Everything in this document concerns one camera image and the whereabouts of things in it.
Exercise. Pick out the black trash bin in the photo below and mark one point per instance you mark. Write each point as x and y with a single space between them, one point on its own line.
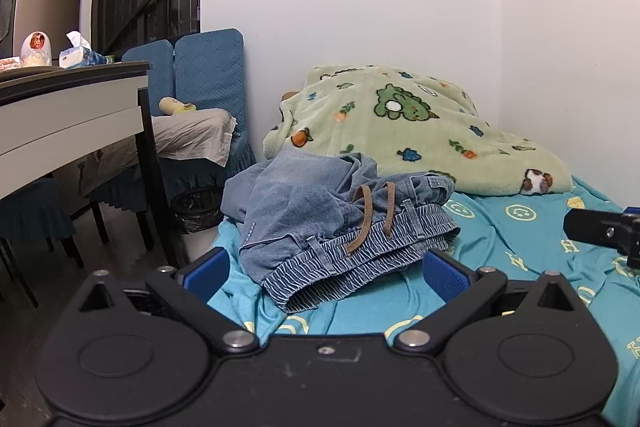
197 209

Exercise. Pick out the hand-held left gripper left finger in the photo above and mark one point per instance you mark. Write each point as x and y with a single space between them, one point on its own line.
206 276

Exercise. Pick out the blue tissue pack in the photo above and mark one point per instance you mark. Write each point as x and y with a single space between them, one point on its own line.
80 56

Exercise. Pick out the beige cloth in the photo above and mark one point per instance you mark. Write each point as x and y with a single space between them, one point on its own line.
190 132

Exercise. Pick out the white egg-shaped device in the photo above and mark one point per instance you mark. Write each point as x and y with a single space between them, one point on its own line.
36 49

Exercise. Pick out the teal printed bed sheet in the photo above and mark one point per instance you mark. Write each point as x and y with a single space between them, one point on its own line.
515 232

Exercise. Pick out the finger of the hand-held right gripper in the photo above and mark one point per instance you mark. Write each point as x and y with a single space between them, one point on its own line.
595 227

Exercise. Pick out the white and black table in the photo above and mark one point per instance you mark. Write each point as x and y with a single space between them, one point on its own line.
60 117

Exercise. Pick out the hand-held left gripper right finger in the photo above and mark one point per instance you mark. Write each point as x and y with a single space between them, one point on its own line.
444 278

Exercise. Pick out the blue denim pants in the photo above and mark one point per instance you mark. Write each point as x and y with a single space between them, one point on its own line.
300 207

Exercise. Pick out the green cartoon printed blanket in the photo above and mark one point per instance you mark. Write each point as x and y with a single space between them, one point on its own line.
425 142

